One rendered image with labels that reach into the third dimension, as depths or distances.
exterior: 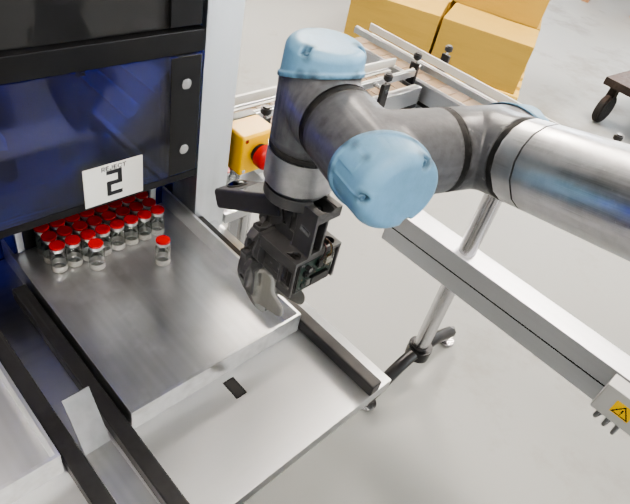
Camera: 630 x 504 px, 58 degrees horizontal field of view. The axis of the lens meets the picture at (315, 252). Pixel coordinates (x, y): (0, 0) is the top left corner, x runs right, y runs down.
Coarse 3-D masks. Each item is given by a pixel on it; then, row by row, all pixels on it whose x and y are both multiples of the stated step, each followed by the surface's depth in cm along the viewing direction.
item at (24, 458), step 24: (0, 384) 66; (0, 408) 64; (24, 408) 61; (0, 432) 62; (24, 432) 62; (0, 456) 60; (24, 456) 60; (48, 456) 61; (0, 480) 58; (24, 480) 56; (48, 480) 59
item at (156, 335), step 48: (0, 240) 78; (192, 240) 90; (48, 288) 78; (96, 288) 79; (144, 288) 81; (192, 288) 83; (240, 288) 85; (96, 336) 73; (144, 336) 75; (192, 336) 76; (240, 336) 78; (144, 384) 70; (192, 384) 69
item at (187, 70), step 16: (176, 0) 67; (192, 0) 68; (176, 16) 68; (192, 16) 70; (176, 64) 72; (192, 64) 73; (176, 80) 73; (192, 80) 75; (176, 96) 75; (192, 96) 76; (176, 112) 76; (192, 112) 78; (176, 128) 78; (192, 128) 80; (176, 144) 80; (192, 144) 82; (176, 160) 81; (192, 160) 84
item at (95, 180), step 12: (96, 168) 72; (108, 168) 74; (132, 168) 76; (84, 180) 72; (96, 180) 73; (108, 180) 75; (132, 180) 78; (84, 192) 73; (96, 192) 75; (120, 192) 77; (132, 192) 79; (96, 204) 76
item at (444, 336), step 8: (448, 328) 200; (440, 336) 192; (448, 336) 197; (408, 344) 185; (432, 344) 188; (448, 344) 204; (408, 352) 182; (416, 352) 182; (424, 352) 182; (400, 360) 180; (408, 360) 180; (416, 360) 184; (424, 360) 184; (392, 368) 178; (400, 368) 179; (392, 376) 177; (368, 408) 177
